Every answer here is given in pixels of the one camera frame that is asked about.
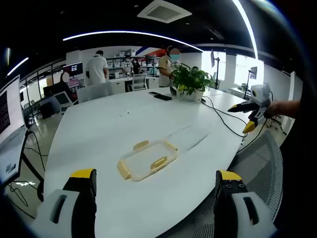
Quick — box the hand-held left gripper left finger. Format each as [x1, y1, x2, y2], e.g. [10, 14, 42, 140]
[29, 168, 98, 238]

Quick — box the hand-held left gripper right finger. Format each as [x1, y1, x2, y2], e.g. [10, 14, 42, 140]
[213, 170, 279, 238]

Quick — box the clear plastic container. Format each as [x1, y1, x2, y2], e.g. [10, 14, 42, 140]
[163, 123, 211, 152]

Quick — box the clear lid with yellow buckles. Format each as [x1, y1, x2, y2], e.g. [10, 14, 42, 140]
[117, 140, 179, 183]

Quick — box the person's right hand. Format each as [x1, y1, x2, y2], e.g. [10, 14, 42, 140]
[264, 101, 282, 119]

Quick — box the black tripod stand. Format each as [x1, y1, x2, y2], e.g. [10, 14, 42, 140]
[210, 49, 221, 89]

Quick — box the grey mesh office chair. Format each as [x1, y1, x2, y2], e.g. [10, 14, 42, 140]
[163, 128, 284, 238]

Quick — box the white plant pot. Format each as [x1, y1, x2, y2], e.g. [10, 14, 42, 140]
[193, 89, 205, 104]

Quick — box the green leafy plant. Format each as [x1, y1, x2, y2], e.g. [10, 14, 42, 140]
[170, 63, 215, 96]

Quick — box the straight ceiling light strip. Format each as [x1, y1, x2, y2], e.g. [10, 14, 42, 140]
[232, 0, 260, 60]

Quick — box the small white box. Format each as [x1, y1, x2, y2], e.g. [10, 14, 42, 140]
[169, 86, 184, 99]

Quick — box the person's dark clothing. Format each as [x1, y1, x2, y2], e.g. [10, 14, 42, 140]
[278, 99, 317, 231]

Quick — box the computer monitor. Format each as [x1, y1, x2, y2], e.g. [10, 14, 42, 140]
[0, 74, 27, 185]

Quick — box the white office chair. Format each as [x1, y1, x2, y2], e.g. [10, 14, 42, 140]
[127, 73, 149, 92]

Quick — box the ceiling air vent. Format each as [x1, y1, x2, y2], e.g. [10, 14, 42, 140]
[137, 0, 193, 24]

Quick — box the white shelf with boxes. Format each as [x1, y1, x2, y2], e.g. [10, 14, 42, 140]
[106, 51, 160, 79]

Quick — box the long curved ceiling light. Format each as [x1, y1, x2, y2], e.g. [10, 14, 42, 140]
[62, 30, 205, 53]

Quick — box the short ceiling light strip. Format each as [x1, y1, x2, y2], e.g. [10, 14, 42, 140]
[6, 57, 30, 76]

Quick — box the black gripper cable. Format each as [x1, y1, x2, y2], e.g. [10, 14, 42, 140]
[236, 118, 268, 153]

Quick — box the black table cable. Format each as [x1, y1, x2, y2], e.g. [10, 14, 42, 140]
[201, 97, 249, 138]

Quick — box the black floor cable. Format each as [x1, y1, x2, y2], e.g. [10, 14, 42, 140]
[7, 182, 36, 219]

